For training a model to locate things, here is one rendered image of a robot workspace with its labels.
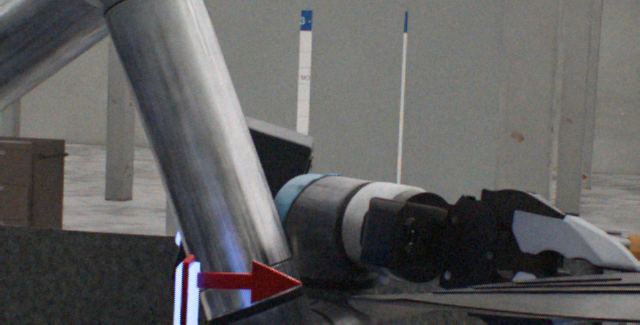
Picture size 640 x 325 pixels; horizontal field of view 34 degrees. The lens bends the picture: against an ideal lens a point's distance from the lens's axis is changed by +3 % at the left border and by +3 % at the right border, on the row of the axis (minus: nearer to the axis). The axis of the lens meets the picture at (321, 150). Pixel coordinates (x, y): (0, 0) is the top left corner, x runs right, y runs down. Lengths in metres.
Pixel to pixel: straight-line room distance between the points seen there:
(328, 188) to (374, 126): 5.85
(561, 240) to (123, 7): 0.35
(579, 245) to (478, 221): 0.08
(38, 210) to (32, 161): 0.35
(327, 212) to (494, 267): 0.18
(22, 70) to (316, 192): 0.31
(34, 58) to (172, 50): 0.25
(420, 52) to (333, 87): 0.62
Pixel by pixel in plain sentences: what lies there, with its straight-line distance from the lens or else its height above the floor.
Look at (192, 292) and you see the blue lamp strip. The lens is 0.57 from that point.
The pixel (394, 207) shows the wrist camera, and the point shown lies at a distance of 0.67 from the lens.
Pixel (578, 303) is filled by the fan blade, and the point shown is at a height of 1.19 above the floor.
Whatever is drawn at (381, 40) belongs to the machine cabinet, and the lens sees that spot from 6.71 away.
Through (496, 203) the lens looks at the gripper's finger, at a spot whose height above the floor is 1.21.
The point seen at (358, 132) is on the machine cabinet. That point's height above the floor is 1.06.
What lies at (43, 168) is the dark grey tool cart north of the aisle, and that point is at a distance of 7.39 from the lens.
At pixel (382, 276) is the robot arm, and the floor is 1.14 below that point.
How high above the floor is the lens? 1.28
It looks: 3 degrees down
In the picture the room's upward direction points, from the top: 2 degrees clockwise
